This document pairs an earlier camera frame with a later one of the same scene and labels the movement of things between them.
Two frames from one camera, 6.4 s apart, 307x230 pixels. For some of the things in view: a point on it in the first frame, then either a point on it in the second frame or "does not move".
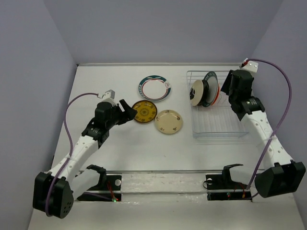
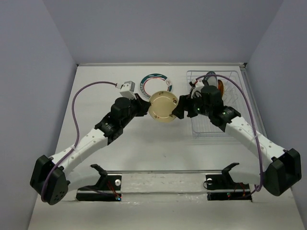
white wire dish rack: (219, 120) does not move
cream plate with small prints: (168, 121) -> (162, 104)
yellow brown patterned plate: (147, 111) -> (220, 87)
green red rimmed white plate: (154, 88) does not move
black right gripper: (226, 86) -> (184, 103)
